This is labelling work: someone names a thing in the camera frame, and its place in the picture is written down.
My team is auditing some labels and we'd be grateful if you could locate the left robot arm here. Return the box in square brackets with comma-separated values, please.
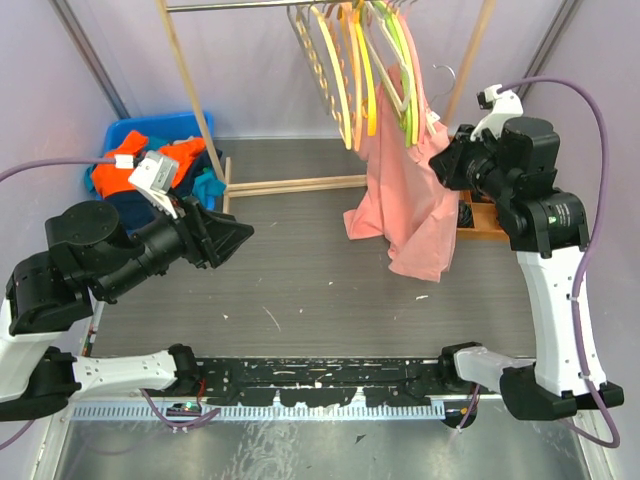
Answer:
[1, 197, 254, 422]

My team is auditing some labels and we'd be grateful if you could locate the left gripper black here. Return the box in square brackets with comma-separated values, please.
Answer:
[103, 187, 258, 301]

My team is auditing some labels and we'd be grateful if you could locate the teal garment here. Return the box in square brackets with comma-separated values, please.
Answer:
[83, 165, 226, 210]

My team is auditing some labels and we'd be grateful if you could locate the pale yellow hanger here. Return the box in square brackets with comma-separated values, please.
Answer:
[310, 5, 353, 150]

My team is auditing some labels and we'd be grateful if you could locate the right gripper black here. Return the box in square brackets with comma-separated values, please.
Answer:
[428, 123, 515, 204]

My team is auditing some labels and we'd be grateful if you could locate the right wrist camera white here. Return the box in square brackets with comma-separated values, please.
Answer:
[470, 84, 524, 142]

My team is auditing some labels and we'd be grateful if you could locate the grey hanger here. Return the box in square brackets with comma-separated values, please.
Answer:
[286, 5, 342, 122]

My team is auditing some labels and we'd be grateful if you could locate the white hanger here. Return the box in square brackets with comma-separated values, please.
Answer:
[361, 0, 413, 124]

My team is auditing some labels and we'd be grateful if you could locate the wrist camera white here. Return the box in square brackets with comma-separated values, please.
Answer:
[470, 84, 524, 142]
[115, 151, 179, 219]

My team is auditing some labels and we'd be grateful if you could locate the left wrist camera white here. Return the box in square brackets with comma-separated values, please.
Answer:
[115, 151, 179, 219]

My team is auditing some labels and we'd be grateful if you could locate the blue plastic bin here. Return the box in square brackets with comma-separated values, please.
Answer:
[103, 113, 204, 157]

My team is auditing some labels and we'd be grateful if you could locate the light orange hanger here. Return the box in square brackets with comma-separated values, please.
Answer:
[338, 2, 363, 152]

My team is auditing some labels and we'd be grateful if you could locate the rolled dark sock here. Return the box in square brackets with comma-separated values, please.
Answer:
[457, 200, 474, 228]

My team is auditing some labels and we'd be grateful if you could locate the yellow green hanger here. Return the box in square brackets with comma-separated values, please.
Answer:
[382, 1, 419, 147]

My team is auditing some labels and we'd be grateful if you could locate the navy garment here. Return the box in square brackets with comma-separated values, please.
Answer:
[102, 152, 213, 231]

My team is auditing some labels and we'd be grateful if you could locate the cream hanger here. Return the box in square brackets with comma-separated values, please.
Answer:
[423, 63, 457, 136]

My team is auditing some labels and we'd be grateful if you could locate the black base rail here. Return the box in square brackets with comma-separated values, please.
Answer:
[144, 355, 498, 407]

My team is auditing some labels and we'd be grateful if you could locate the wooden clothes rack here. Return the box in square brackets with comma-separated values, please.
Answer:
[154, 0, 499, 215]

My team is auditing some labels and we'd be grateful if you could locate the wooden compartment tray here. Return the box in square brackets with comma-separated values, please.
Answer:
[449, 134, 511, 242]

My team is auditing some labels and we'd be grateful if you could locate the orange garment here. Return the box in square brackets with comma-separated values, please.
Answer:
[90, 130, 213, 198]

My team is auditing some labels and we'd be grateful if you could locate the pink t shirt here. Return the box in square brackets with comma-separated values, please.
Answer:
[343, 85, 459, 282]

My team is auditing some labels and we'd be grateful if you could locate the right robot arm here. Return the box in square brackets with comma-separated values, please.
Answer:
[430, 117, 624, 421]

